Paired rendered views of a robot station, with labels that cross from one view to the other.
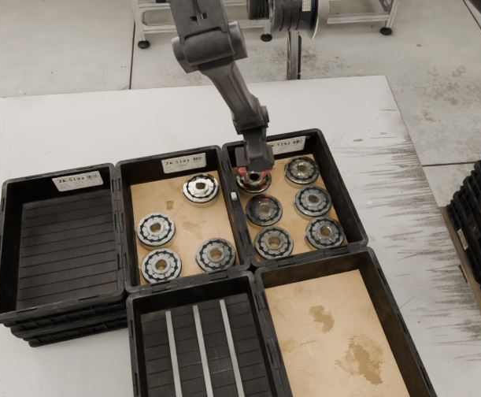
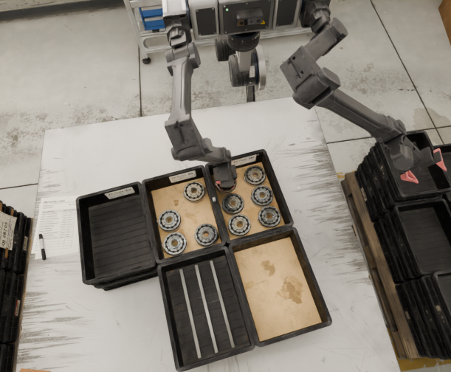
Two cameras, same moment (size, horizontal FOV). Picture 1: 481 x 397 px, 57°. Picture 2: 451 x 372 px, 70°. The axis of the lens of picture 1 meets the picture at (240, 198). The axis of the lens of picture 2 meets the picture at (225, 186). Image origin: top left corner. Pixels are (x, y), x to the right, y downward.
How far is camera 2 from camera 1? 37 cm
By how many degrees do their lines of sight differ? 9
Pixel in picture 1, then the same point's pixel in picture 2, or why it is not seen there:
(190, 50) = (181, 156)
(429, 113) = not seen: hidden behind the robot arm
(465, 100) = (372, 89)
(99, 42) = (115, 60)
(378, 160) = (304, 158)
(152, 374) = (175, 305)
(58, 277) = (116, 252)
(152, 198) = (165, 198)
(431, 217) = (336, 195)
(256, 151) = (224, 178)
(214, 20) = (193, 142)
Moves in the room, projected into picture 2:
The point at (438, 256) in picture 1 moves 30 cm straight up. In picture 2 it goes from (339, 220) to (360, 196)
